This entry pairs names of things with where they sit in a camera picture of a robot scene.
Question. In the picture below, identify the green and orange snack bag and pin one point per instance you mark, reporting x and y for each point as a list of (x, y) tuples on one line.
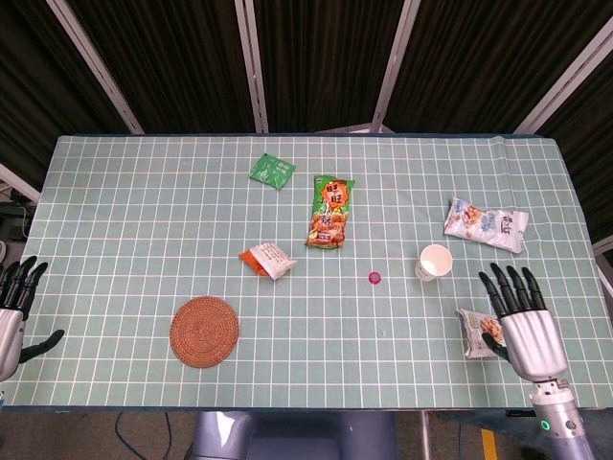
[(329, 213)]

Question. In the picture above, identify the round woven rattan coaster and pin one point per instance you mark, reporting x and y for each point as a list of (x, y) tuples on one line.
[(204, 331)]

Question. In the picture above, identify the white screen frame post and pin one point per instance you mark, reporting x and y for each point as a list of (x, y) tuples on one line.
[(96, 64), (251, 64), (562, 72), (395, 64)]

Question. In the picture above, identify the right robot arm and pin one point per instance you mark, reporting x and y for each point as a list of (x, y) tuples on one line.
[(562, 421)]

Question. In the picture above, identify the robot torso base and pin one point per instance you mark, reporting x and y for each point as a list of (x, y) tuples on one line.
[(292, 436)]

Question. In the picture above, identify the small nut snack packet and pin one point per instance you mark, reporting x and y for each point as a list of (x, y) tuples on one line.
[(474, 335)]

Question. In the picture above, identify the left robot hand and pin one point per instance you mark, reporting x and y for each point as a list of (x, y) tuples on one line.
[(8, 330)]

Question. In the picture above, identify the white and blue snack bag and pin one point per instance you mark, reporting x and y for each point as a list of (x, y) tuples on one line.
[(486, 224)]

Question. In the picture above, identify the small green sachet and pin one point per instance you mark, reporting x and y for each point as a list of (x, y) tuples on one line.
[(272, 171)]

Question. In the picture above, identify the pink bottle cap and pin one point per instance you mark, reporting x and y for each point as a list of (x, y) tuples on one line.
[(374, 277)]

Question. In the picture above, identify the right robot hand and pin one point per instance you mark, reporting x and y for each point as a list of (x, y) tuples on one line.
[(531, 338)]

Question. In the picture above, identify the dark folding screen panels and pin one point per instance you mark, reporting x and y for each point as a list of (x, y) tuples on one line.
[(325, 62)]

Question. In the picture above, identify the white paper cup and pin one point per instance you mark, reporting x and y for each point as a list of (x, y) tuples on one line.
[(434, 263)]

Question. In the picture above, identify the orange and white snack packet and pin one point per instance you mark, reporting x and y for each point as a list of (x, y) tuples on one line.
[(269, 259)]

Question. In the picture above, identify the green checkered tablecloth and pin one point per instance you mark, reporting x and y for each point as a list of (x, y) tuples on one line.
[(268, 326)]

